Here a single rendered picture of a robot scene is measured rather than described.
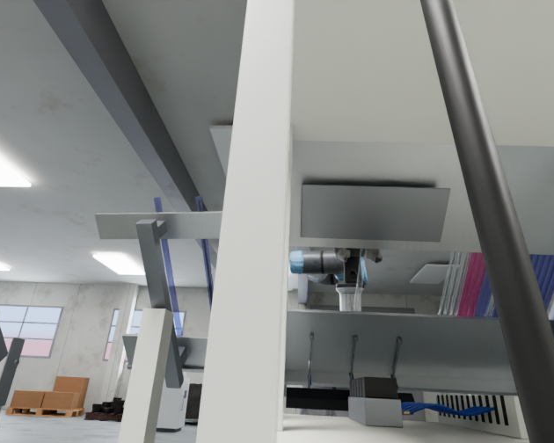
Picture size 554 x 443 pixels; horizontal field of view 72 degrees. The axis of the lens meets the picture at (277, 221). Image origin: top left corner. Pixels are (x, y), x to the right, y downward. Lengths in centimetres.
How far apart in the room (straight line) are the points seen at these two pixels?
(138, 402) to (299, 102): 74
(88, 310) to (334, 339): 1027
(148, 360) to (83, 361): 990
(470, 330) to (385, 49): 79
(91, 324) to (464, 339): 1031
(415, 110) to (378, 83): 7
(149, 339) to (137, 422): 17
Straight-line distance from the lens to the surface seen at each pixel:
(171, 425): 711
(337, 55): 47
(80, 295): 1132
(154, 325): 100
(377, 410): 60
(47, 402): 985
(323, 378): 108
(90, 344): 1089
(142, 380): 99
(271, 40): 25
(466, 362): 115
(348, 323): 100
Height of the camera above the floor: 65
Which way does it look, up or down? 24 degrees up
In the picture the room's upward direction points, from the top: 3 degrees clockwise
